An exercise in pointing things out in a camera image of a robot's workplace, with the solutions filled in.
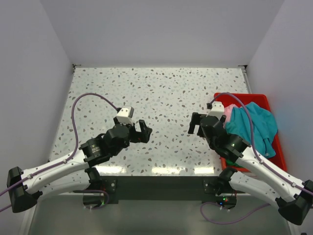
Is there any red plastic bin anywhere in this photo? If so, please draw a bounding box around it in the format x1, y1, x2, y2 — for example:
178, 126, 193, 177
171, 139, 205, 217
214, 93, 287, 170

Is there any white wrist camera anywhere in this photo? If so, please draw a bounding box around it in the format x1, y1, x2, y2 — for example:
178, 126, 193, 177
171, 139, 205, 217
116, 106, 134, 125
207, 101, 224, 119

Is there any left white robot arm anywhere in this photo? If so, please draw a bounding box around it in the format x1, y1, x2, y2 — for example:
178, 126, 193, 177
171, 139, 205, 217
5, 118, 153, 213

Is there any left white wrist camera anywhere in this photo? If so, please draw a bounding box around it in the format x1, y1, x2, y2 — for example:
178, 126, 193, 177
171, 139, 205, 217
116, 106, 134, 125

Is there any pink t shirt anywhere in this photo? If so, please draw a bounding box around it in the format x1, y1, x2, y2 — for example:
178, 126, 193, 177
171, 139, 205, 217
224, 104, 237, 122

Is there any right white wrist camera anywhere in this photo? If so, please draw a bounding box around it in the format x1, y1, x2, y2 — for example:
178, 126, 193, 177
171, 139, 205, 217
207, 101, 224, 119

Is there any teal t shirt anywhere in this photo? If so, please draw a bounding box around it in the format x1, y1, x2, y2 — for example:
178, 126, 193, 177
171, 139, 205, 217
224, 102, 278, 158

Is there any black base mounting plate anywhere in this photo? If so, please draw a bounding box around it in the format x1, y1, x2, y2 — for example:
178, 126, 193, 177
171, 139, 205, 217
72, 175, 245, 206

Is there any green t shirt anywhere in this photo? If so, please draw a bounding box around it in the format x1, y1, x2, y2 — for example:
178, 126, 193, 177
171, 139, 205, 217
225, 160, 241, 168

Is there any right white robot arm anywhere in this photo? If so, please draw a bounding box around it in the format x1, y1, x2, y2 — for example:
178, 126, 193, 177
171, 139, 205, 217
188, 113, 313, 225

